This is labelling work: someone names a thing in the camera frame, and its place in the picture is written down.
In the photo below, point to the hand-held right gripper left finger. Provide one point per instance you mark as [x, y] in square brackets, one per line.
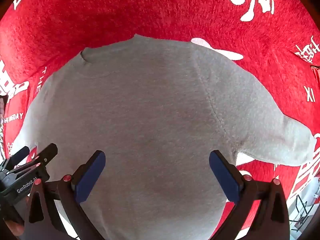
[90, 177]

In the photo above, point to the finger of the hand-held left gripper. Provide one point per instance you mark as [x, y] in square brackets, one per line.
[19, 153]
[46, 153]

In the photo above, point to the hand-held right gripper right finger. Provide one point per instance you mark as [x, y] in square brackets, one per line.
[225, 177]

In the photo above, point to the grey sweater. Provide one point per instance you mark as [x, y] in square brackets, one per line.
[150, 120]

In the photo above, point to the person's left hand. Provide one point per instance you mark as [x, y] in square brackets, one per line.
[13, 228]

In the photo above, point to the red printed blanket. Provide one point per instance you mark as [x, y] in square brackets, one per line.
[155, 7]

